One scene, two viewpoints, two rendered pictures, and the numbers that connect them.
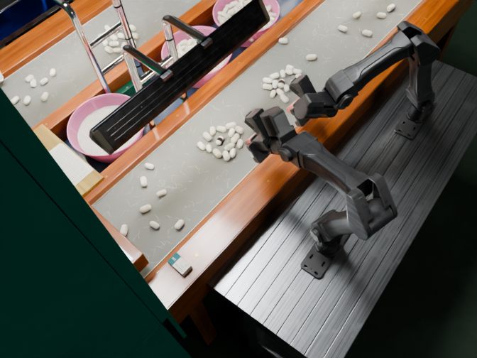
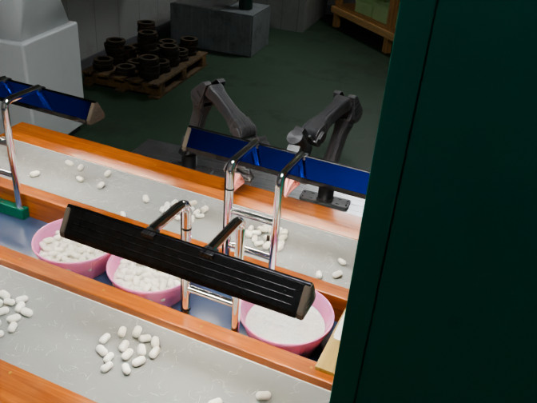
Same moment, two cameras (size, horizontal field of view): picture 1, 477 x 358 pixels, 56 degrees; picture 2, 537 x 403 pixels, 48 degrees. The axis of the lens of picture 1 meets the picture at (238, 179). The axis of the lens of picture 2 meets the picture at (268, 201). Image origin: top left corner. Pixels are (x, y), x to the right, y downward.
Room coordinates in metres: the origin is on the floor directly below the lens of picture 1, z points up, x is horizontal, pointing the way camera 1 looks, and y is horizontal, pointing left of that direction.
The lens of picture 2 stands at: (1.60, 1.56, 1.87)
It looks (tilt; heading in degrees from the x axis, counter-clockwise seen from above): 30 degrees down; 245
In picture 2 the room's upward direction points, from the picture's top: 5 degrees clockwise
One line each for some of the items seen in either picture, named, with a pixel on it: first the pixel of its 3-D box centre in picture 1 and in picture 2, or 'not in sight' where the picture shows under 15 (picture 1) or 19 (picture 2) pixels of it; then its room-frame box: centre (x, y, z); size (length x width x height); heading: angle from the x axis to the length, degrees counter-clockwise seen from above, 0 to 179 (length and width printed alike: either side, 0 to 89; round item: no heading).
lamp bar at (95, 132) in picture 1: (185, 67); (278, 159); (0.88, 0.11, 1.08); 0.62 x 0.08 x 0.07; 133
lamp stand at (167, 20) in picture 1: (177, 95); (262, 221); (0.94, 0.16, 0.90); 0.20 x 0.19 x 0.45; 133
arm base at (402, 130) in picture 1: (418, 110); (188, 161); (0.93, -0.64, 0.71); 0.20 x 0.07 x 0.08; 138
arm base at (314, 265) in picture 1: (328, 242); (326, 192); (0.48, -0.24, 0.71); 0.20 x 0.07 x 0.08; 138
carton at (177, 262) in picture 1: (179, 264); not in sight; (0.44, 0.19, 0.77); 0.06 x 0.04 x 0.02; 43
